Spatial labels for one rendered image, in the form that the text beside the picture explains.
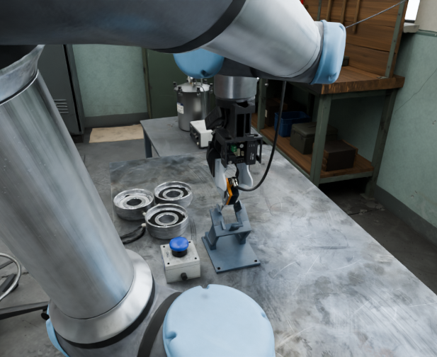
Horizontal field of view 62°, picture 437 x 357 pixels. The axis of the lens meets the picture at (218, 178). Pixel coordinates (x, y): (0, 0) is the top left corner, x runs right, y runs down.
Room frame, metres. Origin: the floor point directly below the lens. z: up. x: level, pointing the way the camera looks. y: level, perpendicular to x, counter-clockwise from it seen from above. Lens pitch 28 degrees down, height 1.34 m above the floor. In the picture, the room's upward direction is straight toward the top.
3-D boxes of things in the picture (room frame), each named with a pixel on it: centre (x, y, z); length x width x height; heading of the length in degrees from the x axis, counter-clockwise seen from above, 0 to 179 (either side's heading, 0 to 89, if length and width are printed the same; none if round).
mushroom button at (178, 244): (0.60, 0.08, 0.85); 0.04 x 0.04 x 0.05
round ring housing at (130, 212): (0.83, 0.22, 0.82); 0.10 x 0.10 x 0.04
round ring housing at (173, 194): (0.88, 0.12, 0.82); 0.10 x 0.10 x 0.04
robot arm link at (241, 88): (0.65, -0.03, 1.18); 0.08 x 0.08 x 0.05
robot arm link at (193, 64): (0.55, 0.00, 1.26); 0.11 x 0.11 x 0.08; 65
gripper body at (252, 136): (0.64, -0.03, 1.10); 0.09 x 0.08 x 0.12; 17
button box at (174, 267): (0.60, 0.08, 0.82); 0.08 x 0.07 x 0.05; 16
